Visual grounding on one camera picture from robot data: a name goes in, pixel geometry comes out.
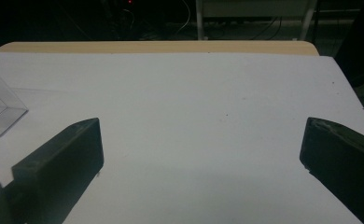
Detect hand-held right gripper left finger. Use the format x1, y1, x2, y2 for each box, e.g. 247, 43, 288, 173
3, 117, 105, 224

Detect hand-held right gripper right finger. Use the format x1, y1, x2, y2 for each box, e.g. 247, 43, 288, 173
299, 117, 364, 224

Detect white table cloth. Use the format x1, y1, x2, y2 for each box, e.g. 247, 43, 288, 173
0, 50, 364, 224

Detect white cable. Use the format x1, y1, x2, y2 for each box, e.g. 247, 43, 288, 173
167, 0, 192, 40

